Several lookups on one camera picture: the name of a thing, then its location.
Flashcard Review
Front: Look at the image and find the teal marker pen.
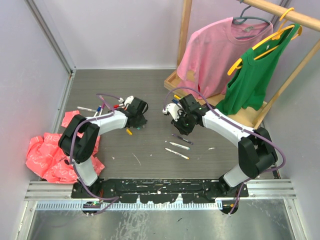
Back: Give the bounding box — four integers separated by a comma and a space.
168, 141, 190, 151

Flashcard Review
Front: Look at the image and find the yellow pen cap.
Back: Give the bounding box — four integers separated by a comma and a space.
126, 129, 133, 136

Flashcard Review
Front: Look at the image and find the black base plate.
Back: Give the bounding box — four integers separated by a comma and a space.
72, 177, 248, 205

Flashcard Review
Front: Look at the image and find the white silver marker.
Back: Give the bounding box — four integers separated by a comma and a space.
77, 106, 96, 112

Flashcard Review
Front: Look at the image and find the blue cap marker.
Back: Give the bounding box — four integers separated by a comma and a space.
94, 105, 102, 117

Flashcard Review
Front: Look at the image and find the cable duct rail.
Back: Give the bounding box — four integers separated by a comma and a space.
35, 200, 223, 211

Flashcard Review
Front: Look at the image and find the red crumpled plastic bag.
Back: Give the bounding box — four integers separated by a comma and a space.
25, 110, 106, 184

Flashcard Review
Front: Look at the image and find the green tank top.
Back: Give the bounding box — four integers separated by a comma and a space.
215, 23, 303, 115

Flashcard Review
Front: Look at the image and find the purple cap white marker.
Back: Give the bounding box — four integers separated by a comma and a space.
98, 103, 105, 116

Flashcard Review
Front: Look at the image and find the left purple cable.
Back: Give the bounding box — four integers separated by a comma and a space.
68, 93, 126, 216

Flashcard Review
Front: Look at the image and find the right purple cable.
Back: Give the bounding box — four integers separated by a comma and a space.
162, 86, 287, 216

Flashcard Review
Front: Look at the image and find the yellow hanger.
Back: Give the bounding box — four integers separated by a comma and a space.
227, 7, 295, 76

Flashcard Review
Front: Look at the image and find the purple cable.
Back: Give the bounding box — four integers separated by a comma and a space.
68, 93, 126, 216
162, 86, 287, 216

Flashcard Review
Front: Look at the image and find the pink t-shirt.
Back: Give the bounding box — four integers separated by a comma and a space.
176, 17, 273, 99

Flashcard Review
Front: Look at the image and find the yellow marker pen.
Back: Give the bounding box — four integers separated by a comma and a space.
164, 147, 190, 160

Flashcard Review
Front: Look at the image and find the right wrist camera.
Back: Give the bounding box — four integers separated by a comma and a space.
162, 103, 185, 122

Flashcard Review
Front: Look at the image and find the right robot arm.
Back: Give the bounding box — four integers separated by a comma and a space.
162, 94, 278, 197

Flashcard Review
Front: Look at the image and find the wooden clothes rack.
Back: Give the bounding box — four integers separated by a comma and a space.
164, 0, 320, 129

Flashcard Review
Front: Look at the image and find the grey hanger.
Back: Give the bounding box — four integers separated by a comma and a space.
232, 0, 272, 40

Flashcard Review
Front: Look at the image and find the purple marker pen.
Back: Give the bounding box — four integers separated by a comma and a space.
171, 133, 194, 145

